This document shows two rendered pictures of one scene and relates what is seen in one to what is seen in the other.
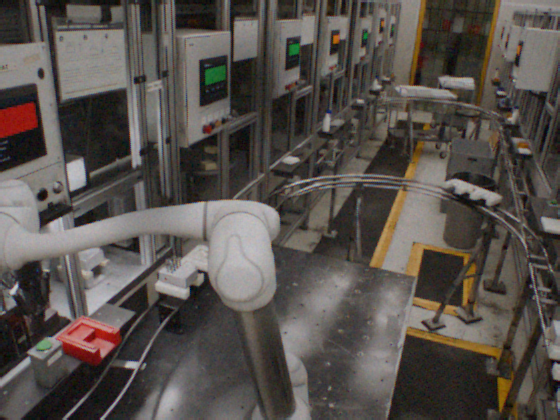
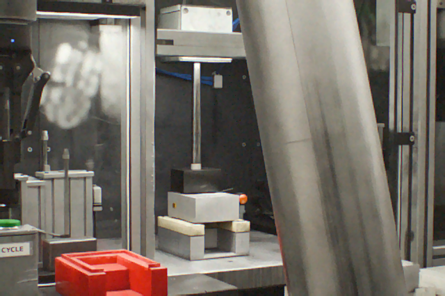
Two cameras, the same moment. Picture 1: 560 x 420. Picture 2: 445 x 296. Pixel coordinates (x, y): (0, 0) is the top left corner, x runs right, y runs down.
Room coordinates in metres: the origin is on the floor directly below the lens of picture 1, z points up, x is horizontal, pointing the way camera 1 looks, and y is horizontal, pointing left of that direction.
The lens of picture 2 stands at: (0.28, -0.40, 1.21)
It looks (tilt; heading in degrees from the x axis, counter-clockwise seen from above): 3 degrees down; 41
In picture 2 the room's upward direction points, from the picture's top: straight up
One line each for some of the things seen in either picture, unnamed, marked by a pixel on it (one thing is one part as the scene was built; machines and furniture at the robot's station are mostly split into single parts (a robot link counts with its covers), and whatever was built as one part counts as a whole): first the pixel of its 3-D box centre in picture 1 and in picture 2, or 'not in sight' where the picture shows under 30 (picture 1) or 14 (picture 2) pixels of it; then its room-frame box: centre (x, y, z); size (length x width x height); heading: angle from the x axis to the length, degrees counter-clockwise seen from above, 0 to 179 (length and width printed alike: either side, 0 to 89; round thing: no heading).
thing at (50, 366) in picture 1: (46, 360); (5, 264); (1.00, 0.66, 0.97); 0.08 x 0.08 x 0.12; 70
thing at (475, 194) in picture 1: (470, 195); not in sight; (2.82, -1.25, 0.84); 0.37 x 0.14 x 0.10; 38
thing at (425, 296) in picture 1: (440, 275); not in sight; (3.14, -1.31, 0.01); 1.00 x 0.55 x 0.01; 160
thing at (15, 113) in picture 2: (36, 292); (14, 103); (1.01, 0.65, 1.21); 0.04 x 0.01 x 0.11; 70
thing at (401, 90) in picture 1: (420, 119); not in sight; (6.54, -1.94, 0.48); 0.88 x 0.56 x 0.96; 88
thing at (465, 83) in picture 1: (453, 106); not in sight; (7.60, -2.75, 0.48); 0.84 x 0.58 x 0.97; 168
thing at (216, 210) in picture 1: (243, 224); not in sight; (1.03, 0.09, 1.44); 0.18 x 0.14 x 0.13; 95
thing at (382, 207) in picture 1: (391, 167); not in sight; (5.72, -1.42, 0.01); 5.85 x 0.59 x 0.01; 160
